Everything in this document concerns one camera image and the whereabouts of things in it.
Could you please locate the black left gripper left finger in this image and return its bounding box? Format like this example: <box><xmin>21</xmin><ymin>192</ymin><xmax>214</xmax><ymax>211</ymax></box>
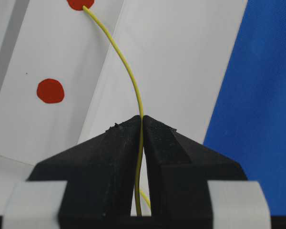
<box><xmin>1</xmin><ymin>115</ymin><xmax>143</xmax><ymax>229</ymax></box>

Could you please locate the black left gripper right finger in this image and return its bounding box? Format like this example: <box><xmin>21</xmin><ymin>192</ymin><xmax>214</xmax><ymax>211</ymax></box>
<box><xmin>142</xmin><ymin>115</ymin><xmax>272</xmax><ymax>229</ymax></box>

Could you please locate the yellow solder wire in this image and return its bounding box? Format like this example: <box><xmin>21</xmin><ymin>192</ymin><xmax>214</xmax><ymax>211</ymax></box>
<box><xmin>82</xmin><ymin>5</ymin><xmax>152</xmax><ymax>217</ymax></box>

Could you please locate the blue table cloth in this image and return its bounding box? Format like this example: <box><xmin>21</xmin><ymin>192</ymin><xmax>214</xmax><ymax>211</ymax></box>
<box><xmin>204</xmin><ymin>0</ymin><xmax>286</xmax><ymax>216</ymax></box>

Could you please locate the white foam board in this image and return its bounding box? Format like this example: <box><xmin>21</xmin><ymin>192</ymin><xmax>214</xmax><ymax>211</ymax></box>
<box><xmin>0</xmin><ymin>0</ymin><xmax>247</xmax><ymax>215</ymax></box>

